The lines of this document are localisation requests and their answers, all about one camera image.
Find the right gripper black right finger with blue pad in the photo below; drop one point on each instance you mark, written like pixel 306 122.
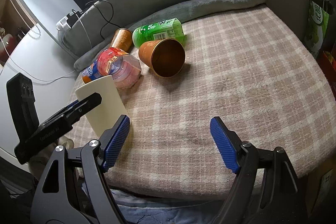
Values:
pixel 266 188

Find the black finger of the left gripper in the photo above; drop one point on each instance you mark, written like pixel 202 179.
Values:
pixel 75 110

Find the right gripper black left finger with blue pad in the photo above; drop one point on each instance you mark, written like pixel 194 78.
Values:
pixel 73 189

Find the white plastic cup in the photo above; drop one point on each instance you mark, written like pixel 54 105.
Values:
pixel 105 115

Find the orange blue snack cup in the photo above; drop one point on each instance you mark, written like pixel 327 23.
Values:
pixel 91 73

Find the red clear plastic cup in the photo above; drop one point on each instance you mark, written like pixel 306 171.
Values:
pixel 124 68

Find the orange paper cup far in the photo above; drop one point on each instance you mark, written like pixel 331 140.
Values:
pixel 122 39

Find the orange paper cup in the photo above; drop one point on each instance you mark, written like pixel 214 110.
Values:
pixel 164 57
pixel 122 39

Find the orange paper cup near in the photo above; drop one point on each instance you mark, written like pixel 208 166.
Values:
pixel 164 57

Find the red porcelain vase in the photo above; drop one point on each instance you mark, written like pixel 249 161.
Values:
pixel 7 45

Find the white power strip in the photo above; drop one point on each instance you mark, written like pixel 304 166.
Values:
pixel 61 25

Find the black power adapter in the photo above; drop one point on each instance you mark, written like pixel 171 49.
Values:
pixel 73 18

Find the wooden shelf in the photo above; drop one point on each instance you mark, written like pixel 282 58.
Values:
pixel 16 20

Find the plaid pink table cloth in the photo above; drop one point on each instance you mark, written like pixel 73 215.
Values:
pixel 246 67

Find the green drink carton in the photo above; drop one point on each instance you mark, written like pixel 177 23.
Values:
pixel 171 28

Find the red cardboard box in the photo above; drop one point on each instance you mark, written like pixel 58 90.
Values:
pixel 327 63

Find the green paper shopping bag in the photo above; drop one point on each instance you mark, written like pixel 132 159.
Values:
pixel 320 29

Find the grey rolled blanket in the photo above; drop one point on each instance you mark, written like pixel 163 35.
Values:
pixel 189 10

